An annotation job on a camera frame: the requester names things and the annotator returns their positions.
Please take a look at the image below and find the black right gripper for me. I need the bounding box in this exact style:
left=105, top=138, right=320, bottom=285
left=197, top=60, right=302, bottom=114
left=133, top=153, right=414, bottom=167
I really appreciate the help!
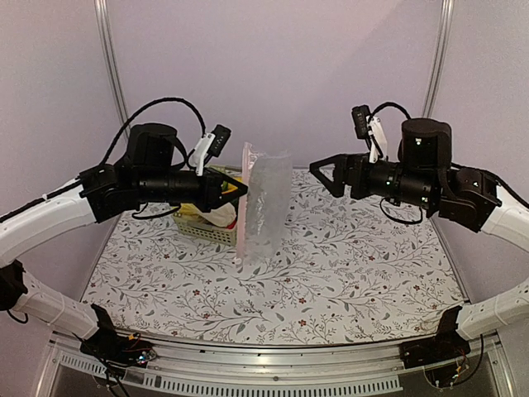
left=309, top=153, right=436, bottom=209

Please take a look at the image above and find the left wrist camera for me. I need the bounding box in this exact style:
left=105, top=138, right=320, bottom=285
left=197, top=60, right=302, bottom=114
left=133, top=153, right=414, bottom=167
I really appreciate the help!
left=188, top=124, right=231, bottom=176

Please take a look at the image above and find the floral patterned table mat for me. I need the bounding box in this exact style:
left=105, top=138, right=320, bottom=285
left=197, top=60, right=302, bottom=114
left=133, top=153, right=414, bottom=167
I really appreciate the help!
left=82, top=170, right=465, bottom=345

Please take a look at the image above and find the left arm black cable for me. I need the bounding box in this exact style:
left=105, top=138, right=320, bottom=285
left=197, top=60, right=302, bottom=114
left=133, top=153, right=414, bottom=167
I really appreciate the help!
left=101, top=97, right=207, bottom=166

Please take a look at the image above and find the front aluminium rail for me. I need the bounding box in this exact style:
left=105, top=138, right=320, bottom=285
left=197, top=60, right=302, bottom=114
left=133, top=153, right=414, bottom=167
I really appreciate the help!
left=36, top=332, right=517, bottom=396

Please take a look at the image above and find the pale green plastic basket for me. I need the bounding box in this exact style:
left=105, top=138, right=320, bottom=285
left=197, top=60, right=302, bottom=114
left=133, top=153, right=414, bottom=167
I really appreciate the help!
left=171, top=164, right=245, bottom=247

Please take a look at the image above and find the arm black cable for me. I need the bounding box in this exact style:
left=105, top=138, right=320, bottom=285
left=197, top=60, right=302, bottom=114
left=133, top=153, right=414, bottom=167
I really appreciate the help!
left=101, top=97, right=207, bottom=166
left=369, top=101, right=414, bottom=121

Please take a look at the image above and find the aluminium frame post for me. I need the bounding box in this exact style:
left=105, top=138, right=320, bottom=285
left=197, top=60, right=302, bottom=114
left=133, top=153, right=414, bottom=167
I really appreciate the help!
left=422, top=0, right=455, bottom=117
left=93, top=0, right=128, bottom=122

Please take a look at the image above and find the toy napa cabbage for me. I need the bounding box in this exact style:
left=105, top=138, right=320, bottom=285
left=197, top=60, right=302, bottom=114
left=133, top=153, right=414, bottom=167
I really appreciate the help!
left=198, top=203, right=237, bottom=229

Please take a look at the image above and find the left aluminium frame post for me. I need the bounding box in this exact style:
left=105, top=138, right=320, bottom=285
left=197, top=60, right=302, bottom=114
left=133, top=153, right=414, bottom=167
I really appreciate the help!
left=93, top=0, right=128, bottom=122

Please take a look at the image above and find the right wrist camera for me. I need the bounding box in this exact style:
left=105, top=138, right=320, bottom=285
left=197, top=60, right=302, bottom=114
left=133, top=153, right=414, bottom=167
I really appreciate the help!
left=351, top=105, right=388, bottom=163

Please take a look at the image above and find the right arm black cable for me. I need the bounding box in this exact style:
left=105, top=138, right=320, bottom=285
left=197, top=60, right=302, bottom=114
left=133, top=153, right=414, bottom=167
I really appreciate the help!
left=369, top=101, right=414, bottom=121

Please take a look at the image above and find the clear zip top bag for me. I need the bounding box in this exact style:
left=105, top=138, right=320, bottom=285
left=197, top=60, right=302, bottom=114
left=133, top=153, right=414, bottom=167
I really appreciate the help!
left=236, top=142, right=293, bottom=265

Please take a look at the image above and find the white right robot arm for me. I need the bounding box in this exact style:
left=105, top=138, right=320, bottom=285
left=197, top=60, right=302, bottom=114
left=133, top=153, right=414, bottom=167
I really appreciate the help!
left=309, top=118, right=528, bottom=369

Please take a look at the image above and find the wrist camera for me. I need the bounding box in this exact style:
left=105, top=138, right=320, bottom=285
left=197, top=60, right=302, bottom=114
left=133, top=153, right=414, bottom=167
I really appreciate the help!
left=188, top=124, right=231, bottom=176
left=351, top=105, right=388, bottom=163

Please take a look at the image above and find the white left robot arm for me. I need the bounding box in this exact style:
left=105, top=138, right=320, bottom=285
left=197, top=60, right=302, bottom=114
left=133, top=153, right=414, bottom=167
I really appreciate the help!
left=1, top=123, right=247, bottom=367

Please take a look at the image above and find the right aluminium frame post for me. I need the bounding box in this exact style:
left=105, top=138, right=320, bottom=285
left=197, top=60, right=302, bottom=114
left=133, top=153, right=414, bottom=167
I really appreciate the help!
left=422, top=0, right=455, bottom=117

